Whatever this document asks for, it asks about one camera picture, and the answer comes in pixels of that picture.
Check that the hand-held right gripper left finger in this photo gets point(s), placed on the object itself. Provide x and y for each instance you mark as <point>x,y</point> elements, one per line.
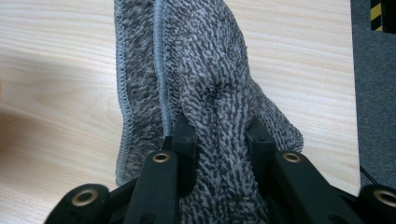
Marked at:
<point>186,155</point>

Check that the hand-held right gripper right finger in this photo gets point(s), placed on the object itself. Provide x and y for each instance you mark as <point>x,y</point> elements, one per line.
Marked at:
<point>263,152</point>

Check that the grey speckled cloth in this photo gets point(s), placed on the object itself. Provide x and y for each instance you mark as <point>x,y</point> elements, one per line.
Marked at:
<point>214,77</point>

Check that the black yellow striped stand base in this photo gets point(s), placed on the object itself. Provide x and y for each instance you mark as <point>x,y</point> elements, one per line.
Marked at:
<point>383,14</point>

